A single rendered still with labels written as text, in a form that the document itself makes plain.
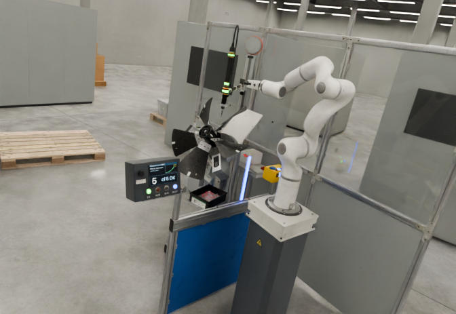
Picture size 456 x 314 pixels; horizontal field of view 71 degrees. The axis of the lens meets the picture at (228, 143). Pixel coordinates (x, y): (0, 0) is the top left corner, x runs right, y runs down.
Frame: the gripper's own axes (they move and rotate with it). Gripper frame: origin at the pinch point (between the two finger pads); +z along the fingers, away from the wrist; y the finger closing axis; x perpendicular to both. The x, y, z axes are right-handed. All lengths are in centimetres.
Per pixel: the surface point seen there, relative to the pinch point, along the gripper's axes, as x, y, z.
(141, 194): -54, -80, -25
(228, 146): -46.2, -3.1, 3.1
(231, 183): -92, 31, 28
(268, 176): -64, 21, -17
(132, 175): -45, -83, -21
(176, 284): -129, -46, -17
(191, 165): -66, -19, 21
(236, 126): -43, 31, 35
